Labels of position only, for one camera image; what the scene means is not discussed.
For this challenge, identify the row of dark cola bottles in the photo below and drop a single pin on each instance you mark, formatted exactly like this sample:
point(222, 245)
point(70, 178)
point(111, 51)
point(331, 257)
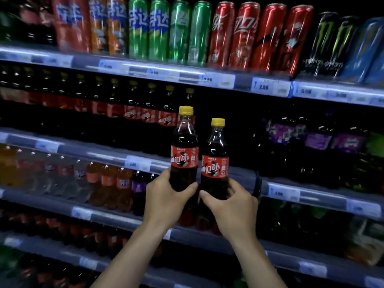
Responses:
point(132, 112)

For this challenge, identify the yellow cap cola bottle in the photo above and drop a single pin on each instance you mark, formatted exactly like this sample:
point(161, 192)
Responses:
point(184, 140)
point(216, 152)

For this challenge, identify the group of dark green bottles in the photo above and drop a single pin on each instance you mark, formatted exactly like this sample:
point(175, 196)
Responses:
point(300, 221)

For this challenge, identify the person's left hand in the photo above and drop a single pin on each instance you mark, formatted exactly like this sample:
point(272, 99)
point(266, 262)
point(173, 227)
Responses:
point(162, 203)

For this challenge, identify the person's left thumb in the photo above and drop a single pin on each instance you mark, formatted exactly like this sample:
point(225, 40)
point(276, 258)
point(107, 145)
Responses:
point(187, 190)

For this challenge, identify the row of shelf price labels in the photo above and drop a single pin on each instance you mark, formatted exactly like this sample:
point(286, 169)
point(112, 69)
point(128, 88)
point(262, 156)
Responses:
point(138, 163)
point(81, 213)
point(88, 263)
point(270, 86)

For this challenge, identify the person's right thumb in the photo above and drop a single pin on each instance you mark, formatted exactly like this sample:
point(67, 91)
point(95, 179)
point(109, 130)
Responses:
point(210, 198)

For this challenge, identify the orange soda can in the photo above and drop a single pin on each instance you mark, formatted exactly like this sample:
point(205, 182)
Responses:
point(98, 26)
point(117, 26)

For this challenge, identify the group of dark drink containers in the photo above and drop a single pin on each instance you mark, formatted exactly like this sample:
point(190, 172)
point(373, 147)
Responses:
point(27, 20)

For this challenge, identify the black energy drink can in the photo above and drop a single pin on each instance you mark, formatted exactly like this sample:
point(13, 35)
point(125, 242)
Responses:
point(321, 44)
point(343, 47)

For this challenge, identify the purple label dark soda bottle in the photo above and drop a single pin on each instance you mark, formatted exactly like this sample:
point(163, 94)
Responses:
point(282, 133)
point(318, 141)
point(138, 188)
point(348, 143)

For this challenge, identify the row of orange and clear bottles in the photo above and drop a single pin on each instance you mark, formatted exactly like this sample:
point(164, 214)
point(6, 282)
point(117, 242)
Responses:
point(108, 182)

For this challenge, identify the blue energy drink can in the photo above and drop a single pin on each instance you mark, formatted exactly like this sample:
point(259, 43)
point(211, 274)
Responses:
point(363, 50)
point(376, 71)

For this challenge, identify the person's left forearm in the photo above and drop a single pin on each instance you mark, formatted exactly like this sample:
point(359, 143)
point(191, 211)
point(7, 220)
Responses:
point(132, 257)

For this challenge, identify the red-orange soda can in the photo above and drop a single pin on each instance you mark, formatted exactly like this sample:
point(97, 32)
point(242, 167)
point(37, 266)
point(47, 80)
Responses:
point(80, 26)
point(61, 23)

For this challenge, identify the red cola can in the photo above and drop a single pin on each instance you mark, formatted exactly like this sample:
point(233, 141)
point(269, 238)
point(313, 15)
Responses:
point(268, 37)
point(244, 35)
point(294, 38)
point(221, 34)

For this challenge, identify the green can with blue label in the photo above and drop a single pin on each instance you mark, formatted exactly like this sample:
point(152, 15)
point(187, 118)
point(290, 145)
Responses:
point(159, 31)
point(138, 29)

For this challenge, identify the row of red label bottles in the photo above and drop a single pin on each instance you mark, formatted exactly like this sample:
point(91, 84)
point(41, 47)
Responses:
point(75, 230)

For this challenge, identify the plain green soda can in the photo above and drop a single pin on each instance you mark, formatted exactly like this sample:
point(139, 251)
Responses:
point(199, 34)
point(179, 32)

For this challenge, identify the row of shadowed drink bottles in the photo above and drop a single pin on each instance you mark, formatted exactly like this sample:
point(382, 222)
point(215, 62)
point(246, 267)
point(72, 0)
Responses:
point(45, 275)

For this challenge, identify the group of pale drink cartons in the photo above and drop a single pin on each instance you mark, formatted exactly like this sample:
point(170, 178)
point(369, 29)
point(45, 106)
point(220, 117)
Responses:
point(364, 242)

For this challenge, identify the green soda bottle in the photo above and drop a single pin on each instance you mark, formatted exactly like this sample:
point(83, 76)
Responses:
point(375, 146)

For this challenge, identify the person's right hand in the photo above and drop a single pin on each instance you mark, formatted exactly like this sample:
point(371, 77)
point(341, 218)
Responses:
point(237, 212)

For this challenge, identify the person's right forearm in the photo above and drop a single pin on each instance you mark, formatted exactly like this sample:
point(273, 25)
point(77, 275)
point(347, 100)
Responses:
point(258, 263)

